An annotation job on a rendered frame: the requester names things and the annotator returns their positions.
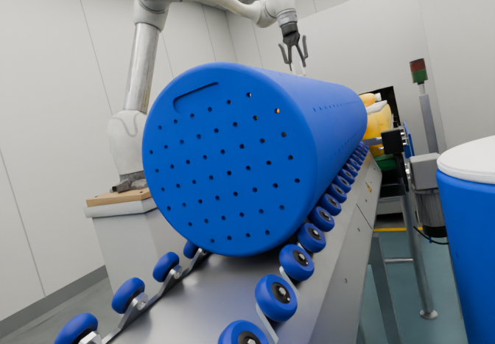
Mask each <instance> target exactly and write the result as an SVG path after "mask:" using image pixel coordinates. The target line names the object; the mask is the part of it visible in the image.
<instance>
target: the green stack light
mask: <svg viewBox="0 0 495 344"><path fill-rule="evenodd" d="M427 75H428V74H427V70H426V69H423V70H420V71H415V72H413V73H411V76H412V83H419V82H422V81H425V80H428V76H427Z"/></svg>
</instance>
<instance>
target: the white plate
mask: <svg viewBox="0 0 495 344"><path fill-rule="evenodd" d="M437 164H438V168H439V170H440V171H442V172H444V173H445V174H447V175H449V176H452V177H453V178H458V179H461V180H468V181H473V182H477V183H489V184H495V136H489V137H486V138H481V139H477V140H475V141H470V142H468V143H465V144H461V145H459V146H456V147H453V148H451V149H450V150H447V151H445V152H444V153H443V154H441V155H440V157H439V158H438V159H437Z"/></svg>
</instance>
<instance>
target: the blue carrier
mask: <svg viewBox="0 0 495 344"><path fill-rule="evenodd" d="M250 94H251V96H250ZM278 109H279V113H278V111H277V110H278ZM256 117H258V119H257V118H256ZM367 124H368V115H367V111H366V108H365V105H364V103H363V101H362V100H361V98H360V97H359V96H358V95H357V94H356V93H355V92H354V91H353V90H351V89H350V88H348V87H346V86H344V85H341V84H336V83H330V82H326V81H322V80H316V79H312V78H308V77H301V76H298V75H294V74H287V73H283V72H279V71H272V70H268V69H262V68H258V67H254V66H247V65H243V64H239V63H231V62H214V63H205V64H202V65H198V66H195V67H193V68H191V69H188V70H186V71H184V72H183V73H181V74H179V75H178V76H176V78H174V79H173V80H172V81H171V82H170V83H168V84H167V85H166V87H165V88H164V89H163V90H162V91H161V92H160V94H159V95H158V96H157V98H156V99H155V101H154V103H153V104H152V107H151V108H150V112H149V113H148V116H147V120H146V122H145V126H144V132H143V137H142V145H141V155H142V163H143V169H144V176H145V179H146V182H147V185H148V188H149V190H150V194H151V195H152V198H153V200H154V202H155V204H156V205H157V207H158V209H159V211H160V212H161V213H162V215H163V216H164V218H165V219H166V221H167V222H168V223H169V224H170V225H171V226H172V227H173V228H174V229H175V230H176V231H177V232H178V233H179V234H180V235H181V236H183V237H184V238H185V239H187V240H188V241H190V242H191V243H192V244H194V245H196V246H198V247H199V248H202V249H204V250H207V251H209V252H212V253H215V254H219V255H222V256H233V257H244V256H254V255H258V254H260V253H264V252H267V251H269V250H272V249H273V248H275V247H277V246H279V245H280V244H281V243H283V242H285V241H286V240H287V239H288V238H290V237H291V235H293V234H294V233H295V232H296V231H297V229H298V228H299V227H300V226H301V224H302V223H303V221H304V220H305V219H306V217H307V216H308V214H309V213H310V211H311V210H312V209H313V208H314V206H315V204H316V203H317V202H318V200H319V199H320V198H321V196H322V195H323V193H324V192H325V190H326V189H327V188H328V187H329V185H330V183H331V182H332V181H333V180H334V178H335V177H336V175H337V173H338V172H339V171H340V170H341V168H342V167H343V165H344V164H345V162H346V161H347V160H348V158H349V157H350V156H351V154H352V152H353V151H354V150H355V149H356V147H357V146H358V144H359V143H360V142H361V140H362V138H363V136H364V134H365V131H366V129H367ZM284 132H285V133H286V134H287V135H286V136H285V135H284ZM263 139H264V141H263ZM243 145H244V146H243ZM290 156H292V157H293V159H292V158H291V157H290ZM270 162H271V164H270ZM297 178H298V179H299V180H300V181H298V180H297ZM276 183H277V185H276Z"/></svg>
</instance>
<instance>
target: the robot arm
mask: <svg viewBox="0 0 495 344"><path fill-rule="evenodd" d="M185 1H198V0H135V1H134V4H133V23H134V25H135V27H136V28H135V32H134V38H133V47H132V52H131V56H130V65H129V70H128V76H127V84H126V89H125V94H124V103H123V108H122V111H120V112H119V113H117V114H113V115H112V117H111V118H110V120H109V122H108V128H107V134H108V141H109V147H110V152H111V154H112V156H113V160H114V163H115V165H116V168H117V170H118V173H119V179H120V181H119V183H117V184H116V185H114V186H112V188H111V189H110V193H114V192H124V191H131V190H140V189H145V188H148V185H147V182H146V179H145V176H144V169H143V163H142V155H141V145H142V137H143V132H144V126H145V122H146V120H147V110H148V105H149V100H150V91H151V86H152V77H153V72H154V67H155V58H156V52H157V47H158V38H159V33H161V32H162V31H163V30H164V26H165V23H166V18H167V16H168V12H169V6H170V4H171V3H172V2H185ZM208 1H213V2H216V3H218V4H219V5H221V6H223V7H224V8H226V9H228V10H230V11H231V12H233V13H235V14H237V15H239V16H242V17H244V18H249V19H251V20H252V22H253V23H254V24H255V25H256V26H257V27H259V28H267V27H270V26H271V25H273V24H274V23H275V22H276V21H278V26H279V27H280V28H281V32H282V35H283V41H282V42H281V43H279V44H278V46H279V47H280V49H281V53H282V56H283V59H284V63H285V64H289V69H290V71H292V73H293V74H294V75H296V72H295V65H294V63H292V47H293V46H296V48H297V50H298V54H299V55H300V57H301V60H300V63H301V68H302V72H303V75H304V76H306V71H305V67H306V62H305V59H307V58H308V51H307V46H306V36H305V35H300V33H299V31H298V25H297V22H298V19H297V14H296V10H295V0H260V1H255V2H254V3H253V4H251V5H246V4H242V3H241V2H239V1H238V0H208ZM300 38H301V40H302V43H303V52H304V56H303V53H302V51H301V48H300V45H299V43H298V42H299V40H300ZM284 44H286V45H287V49H288V59H287V55H286V52H285V49H284Z"/></svg>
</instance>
